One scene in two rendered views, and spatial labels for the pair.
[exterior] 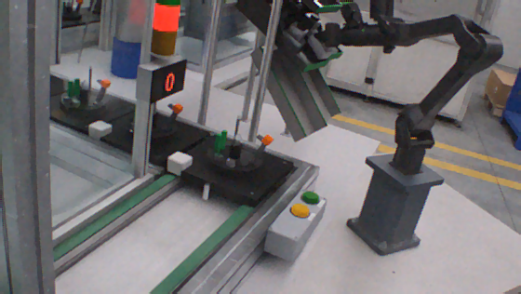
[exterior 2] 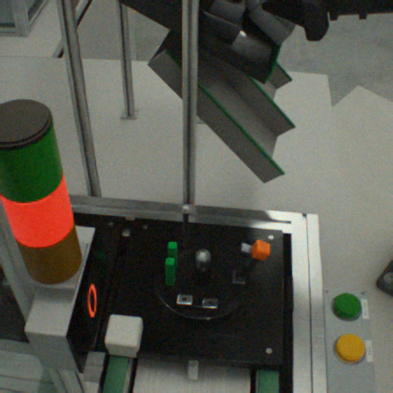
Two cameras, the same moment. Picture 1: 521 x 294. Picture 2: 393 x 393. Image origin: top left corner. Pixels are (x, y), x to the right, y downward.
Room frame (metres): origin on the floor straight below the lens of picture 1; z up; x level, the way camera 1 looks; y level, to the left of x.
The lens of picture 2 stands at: (0.67, 0.19, 1.64)
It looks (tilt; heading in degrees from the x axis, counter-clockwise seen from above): 46 degrees down; 344
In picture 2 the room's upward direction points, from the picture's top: 1 degrees clockwise
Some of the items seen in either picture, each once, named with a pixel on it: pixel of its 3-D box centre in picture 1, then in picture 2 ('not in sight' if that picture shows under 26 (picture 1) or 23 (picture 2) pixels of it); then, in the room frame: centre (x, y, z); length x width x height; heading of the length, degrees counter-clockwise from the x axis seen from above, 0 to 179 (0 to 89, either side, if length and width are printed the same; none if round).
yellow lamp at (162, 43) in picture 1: (163, 40); (48, 243); (0.97, 0.23, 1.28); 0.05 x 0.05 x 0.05
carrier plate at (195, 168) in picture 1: (233, 167); (202, 288); (1.11, 0.05, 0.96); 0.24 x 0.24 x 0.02; 70
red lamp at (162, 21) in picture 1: (166, 16); (37, 202); (0.97, 0.23, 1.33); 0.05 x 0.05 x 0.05
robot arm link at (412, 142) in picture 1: (414, 134); not in sight; (1.08, -0.36, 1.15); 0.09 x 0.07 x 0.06; 122
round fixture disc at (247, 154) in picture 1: (233, 159); (202, 281); (1.11, 0.05, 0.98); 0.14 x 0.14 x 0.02
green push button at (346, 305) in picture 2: (310, 198); (346, 307); (1.02, -0.14, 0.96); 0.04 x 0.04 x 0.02
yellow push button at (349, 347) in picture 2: (300, 211); (349, 349); (0.95, -0.12, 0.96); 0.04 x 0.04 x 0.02
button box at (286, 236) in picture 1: (297, 222); (345, 359); (0.95, -0.12, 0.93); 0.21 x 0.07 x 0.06; 160
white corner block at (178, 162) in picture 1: (179, 164); (124, 336); (1.05, 0.18, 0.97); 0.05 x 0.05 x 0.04; 70
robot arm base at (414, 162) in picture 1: (408, 156); not in sight; (1.08, -0.36, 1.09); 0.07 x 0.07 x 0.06; 34
